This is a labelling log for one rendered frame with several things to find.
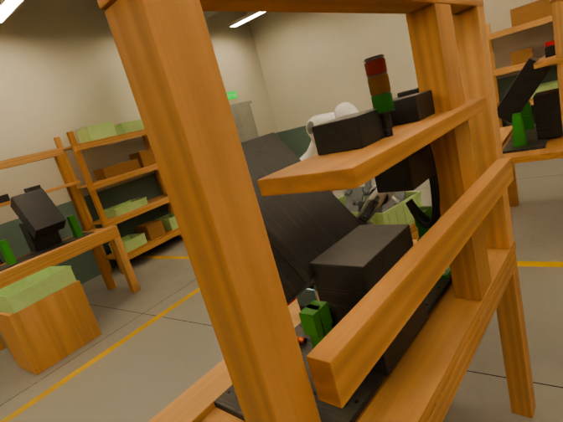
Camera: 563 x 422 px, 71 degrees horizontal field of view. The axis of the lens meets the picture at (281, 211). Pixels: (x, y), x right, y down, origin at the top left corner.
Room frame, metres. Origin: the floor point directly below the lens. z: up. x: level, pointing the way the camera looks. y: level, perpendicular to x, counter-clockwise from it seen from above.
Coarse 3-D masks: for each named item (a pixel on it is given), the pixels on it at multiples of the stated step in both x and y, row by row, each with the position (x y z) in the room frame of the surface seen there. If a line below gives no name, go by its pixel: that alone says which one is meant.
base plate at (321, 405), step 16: (432, 288) 1.33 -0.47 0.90; (432, 304) 1.23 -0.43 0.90; (304, 336) 1.25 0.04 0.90; (304, 352) 1.16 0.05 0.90; (368, 384) 0.93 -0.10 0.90; (224, 400) 1.03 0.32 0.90; (320, 400) 0.92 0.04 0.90; (352, 400) 0.89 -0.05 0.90; (368, 400) 0.89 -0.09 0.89; (240, 416) 0.95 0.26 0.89; (320, 416) 0.86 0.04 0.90; (336, 416) 0.85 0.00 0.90; (352, 416) 0.83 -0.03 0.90
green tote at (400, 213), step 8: (408, 192) 2.51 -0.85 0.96; (416, 192) 2.46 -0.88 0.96; (344, 200) 2.88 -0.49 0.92; (408, 200) 2.36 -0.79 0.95; (416, 200) 2.41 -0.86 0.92; (392, 208) 2.26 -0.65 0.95; (400, 208) 2.31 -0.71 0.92; (408, 208) 2.35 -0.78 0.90; (376, 216) 2.24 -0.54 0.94; (384, 216) 2.21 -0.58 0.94; (392, 216) 2.26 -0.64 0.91; (400, 216) 2.30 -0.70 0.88; (408, 216) 2.34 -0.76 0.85
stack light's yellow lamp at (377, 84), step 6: (372, 78) 0.97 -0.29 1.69; (378, 78) 0.96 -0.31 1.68; (384, 78) 0.96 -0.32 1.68; (372, 84) 0.97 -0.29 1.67; (378, 84) 0.96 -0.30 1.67; (384, 84) 0.96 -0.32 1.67; (372, 90) 0.98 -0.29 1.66; (378, 90) 0.97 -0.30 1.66; (384, 90) 0.96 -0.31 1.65; (390, 90) 0.98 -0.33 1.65; (372, 96) 0.98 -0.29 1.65
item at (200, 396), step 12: (216, 372) 1.18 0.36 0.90; (228, 372) 1.16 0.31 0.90; (204, 384) 1.13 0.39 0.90; (216, 384) 1.11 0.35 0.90; (228, 384) 1.10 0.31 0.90; (180, 396) 1.10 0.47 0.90; (192, 396) 1.09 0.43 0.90; (204, 396) 1.07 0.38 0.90; (216, 396) 1.06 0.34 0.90; (168, 408) 1.06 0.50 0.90; (180, 408) 1.05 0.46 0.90; (192, 408) 1.03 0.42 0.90; (204, 408) 1.02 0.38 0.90; (156, 420) 1.02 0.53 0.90; (168, 420) 1.01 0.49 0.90; (180, 420) 0.99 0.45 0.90; (192, 420) 0.98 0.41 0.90
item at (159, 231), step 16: (96, 128) 6.10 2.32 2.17; (112, 128) 6.28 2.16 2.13; (128, 128) 6.51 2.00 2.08; (144, 128) 6.71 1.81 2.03; (80, 144) 5.81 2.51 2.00; (96, 144) 5.94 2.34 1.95; (80, 160) 5.74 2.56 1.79; (144, 160) 6.62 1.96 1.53; (96, 176) 6.25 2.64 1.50; (112, 176) 6.13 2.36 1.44; (128, 176) 6.18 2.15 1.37; (160, 176) 7.16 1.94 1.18; (80, 192) 6.04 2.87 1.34; (96, 208) 5.75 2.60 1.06; (112, 208) 6.35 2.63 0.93; (128, 208) 6.12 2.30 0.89; (144, 208) 6.23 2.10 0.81; (112, 224) 5.78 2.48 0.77; (144, 224) 6.48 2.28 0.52; (160, 224) 6.50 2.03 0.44; (176, 224) 6.70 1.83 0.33; (128, 240) 5.97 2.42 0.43; (144, 240) 6.19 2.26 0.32; (160, 240) 6.29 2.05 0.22; (112, 256) 5.92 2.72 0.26; (128, 256) 5.82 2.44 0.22
